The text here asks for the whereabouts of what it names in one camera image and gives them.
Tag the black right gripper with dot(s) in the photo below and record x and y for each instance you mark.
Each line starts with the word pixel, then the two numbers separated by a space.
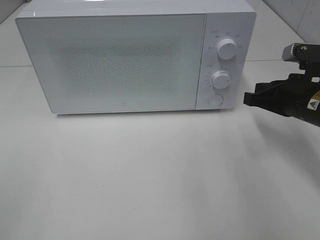
pixel 301 98

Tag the white timer knob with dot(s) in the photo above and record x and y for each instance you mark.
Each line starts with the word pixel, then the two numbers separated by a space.
pixel 220 79

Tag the round white door button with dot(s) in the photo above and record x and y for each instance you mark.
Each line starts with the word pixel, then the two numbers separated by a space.
pixel 215 100

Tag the white microwave door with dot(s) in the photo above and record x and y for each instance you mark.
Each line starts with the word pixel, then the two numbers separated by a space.
pixel 116 63

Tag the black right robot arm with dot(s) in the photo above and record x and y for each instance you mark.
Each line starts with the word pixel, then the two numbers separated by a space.
pixel 297 97

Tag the upper white power knob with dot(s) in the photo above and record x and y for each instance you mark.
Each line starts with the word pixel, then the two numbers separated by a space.
pixel 226 48

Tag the white microwave oven body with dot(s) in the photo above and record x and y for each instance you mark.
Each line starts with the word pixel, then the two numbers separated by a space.
pixel 223 19

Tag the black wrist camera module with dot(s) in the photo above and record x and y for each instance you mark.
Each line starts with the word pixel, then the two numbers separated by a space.
pixel 307 55

